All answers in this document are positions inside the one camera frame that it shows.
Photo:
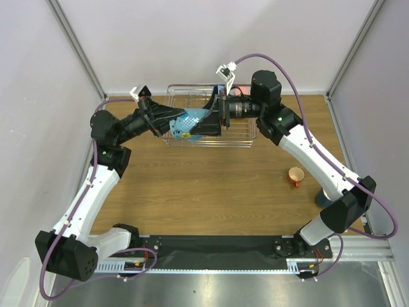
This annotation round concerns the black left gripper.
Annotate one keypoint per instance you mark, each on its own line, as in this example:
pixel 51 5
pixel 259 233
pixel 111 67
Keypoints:
pixel 160 115

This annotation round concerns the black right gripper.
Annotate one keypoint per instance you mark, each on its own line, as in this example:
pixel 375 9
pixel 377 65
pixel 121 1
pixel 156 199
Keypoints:
pixel 223 109

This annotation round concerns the blue patterned cup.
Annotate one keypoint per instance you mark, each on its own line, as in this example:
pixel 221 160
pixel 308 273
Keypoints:
pixel 181 126

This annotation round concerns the light blue plastic cup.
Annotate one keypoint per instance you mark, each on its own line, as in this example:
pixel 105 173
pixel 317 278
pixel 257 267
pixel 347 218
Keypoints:
pixel 219 89

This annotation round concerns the pink plastic cup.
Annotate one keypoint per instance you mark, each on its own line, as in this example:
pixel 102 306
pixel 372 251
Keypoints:
pixel 239 90

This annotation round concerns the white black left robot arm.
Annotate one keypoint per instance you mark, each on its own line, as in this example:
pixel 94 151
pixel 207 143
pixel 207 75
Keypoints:
pixel 89 198

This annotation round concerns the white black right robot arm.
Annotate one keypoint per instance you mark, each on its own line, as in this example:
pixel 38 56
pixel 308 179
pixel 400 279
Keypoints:
pixel 349 194

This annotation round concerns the red ceramic mug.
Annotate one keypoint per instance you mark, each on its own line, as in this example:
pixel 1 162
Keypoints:
pixel 295 176

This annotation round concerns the dark blue paper cup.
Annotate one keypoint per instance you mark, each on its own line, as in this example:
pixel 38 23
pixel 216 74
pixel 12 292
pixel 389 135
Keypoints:
pixel 322 200

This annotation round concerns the wire dish rack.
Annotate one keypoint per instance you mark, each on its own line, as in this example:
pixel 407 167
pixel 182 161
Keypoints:
pixel 241 133

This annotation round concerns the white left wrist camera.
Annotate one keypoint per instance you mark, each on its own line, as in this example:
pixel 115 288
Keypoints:
pixel 138 92

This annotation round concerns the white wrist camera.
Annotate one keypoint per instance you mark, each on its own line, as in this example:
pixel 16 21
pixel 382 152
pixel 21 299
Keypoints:
pixel 138 92
pixel 226 73

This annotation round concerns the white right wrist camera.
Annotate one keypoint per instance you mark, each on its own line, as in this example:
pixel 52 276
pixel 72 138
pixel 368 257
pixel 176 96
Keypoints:
pixel 226 73

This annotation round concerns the aluminium frame rail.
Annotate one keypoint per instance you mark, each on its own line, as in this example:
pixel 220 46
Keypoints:
pixel 135 261

